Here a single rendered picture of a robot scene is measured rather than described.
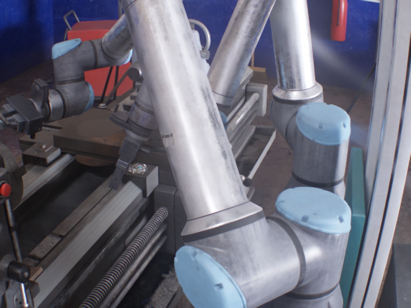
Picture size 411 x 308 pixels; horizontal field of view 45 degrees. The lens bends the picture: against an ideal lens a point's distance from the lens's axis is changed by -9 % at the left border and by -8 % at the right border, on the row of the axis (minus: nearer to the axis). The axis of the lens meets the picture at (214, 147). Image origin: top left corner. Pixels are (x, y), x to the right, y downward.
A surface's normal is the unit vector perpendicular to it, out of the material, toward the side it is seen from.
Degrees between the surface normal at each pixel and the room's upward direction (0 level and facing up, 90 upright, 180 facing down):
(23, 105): 17
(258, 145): 0
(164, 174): 90
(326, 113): 5
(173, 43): 56
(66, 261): 36
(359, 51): 90
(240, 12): 73
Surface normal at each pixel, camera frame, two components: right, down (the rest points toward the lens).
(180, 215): -0.31, 0.40
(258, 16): 0.31, 0.45
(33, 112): 0.29, -0.80
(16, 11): 0.95, 0.15
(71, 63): 0.50, 0.18
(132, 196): 0.57, -0.65
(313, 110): 0.04, -0.87
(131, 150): -0.05, 0.31
